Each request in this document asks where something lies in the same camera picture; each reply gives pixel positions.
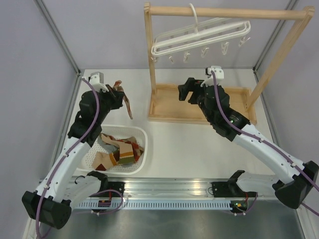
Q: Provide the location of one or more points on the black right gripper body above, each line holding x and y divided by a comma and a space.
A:
199, 94

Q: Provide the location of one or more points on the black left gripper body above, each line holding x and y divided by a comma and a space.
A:
108, 99

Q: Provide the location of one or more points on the grey sock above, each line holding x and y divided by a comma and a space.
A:
107, 147

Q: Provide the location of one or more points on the beige sock olive toe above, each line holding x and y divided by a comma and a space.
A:
104, 161
124, 153

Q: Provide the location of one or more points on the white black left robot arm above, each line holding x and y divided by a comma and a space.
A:
52, 202

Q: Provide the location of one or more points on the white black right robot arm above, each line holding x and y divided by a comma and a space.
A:
292, 179

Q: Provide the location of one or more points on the white plastic clip hanger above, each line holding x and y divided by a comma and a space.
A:
200, 34

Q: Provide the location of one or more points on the wooden hanging rack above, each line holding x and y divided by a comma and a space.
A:
172, 103

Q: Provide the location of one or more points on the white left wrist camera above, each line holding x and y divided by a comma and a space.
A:
96, 80

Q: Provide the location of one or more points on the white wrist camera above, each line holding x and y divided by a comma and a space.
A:
215, 74
96, 80

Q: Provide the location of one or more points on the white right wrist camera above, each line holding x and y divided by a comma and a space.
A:
215, 74

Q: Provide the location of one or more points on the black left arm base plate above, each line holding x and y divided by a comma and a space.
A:
118, 186

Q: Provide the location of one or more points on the aluminium mounting rail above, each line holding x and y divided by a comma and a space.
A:
187, 188

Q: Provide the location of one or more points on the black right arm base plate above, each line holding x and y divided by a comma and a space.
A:
221, 189

